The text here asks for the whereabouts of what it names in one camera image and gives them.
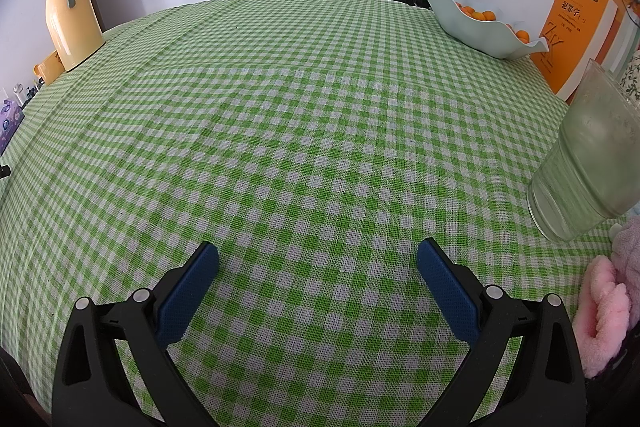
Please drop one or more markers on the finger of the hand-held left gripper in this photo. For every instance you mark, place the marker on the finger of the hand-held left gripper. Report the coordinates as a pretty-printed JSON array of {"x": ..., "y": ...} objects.
[{"x": 4, "y": 171}]

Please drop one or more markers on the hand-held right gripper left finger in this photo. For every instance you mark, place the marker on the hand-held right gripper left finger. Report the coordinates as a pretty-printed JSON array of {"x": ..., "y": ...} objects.
[{"x": 187, "y": 292}]

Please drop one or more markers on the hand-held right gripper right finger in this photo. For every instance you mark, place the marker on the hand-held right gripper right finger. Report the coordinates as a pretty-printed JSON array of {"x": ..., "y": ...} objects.
[{"x": 447, "y": 292}]

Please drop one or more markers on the purple tissue pack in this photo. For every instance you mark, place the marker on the purple tissue pack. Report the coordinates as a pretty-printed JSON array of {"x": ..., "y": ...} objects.
[{"x": 9, "y": 122}]

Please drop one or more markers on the yellow cup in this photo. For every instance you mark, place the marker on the yellow cup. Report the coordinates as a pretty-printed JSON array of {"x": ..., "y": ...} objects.
[{"x": 50, "y": 67}]

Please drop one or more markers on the yellow thermos jug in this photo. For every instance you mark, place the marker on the yellow thermos jug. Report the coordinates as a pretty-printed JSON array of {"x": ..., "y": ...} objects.
[{"x": 70, "y": 32}]

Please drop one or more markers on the pink plush toy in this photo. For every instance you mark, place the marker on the pink plush toy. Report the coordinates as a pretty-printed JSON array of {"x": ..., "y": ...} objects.
[{"x": 605, "y": 307}]

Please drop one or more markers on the ribbed drinking glass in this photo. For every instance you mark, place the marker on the ribbed drinking glass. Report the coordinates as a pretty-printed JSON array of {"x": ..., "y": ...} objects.
[{"x": 580, "y": 167}]

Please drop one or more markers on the mauve plush toy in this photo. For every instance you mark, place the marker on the mauve plush toy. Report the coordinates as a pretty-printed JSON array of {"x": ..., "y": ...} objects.
[{"x": 629, "y": 252}]

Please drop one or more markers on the green checked tablecloth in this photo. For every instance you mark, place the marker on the green checked tablecloth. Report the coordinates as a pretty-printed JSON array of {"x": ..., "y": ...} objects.
[{"x": 300, "y": 132}]

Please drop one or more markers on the pale green fruit bowl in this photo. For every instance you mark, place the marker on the pale green fruit bowl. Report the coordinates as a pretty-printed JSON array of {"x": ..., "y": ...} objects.
[{"x": 475, "y": 37}]

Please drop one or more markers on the pile of small oranges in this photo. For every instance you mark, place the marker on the pile of small oranges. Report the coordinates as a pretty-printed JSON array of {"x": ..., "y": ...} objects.
[{"x": 480, "y": 14}]

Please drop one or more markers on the orange book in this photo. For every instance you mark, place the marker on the orange book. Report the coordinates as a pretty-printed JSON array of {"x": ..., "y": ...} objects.
[
  {"x": 570, "y": 37},
  {"x": 625, "y": 32}
]

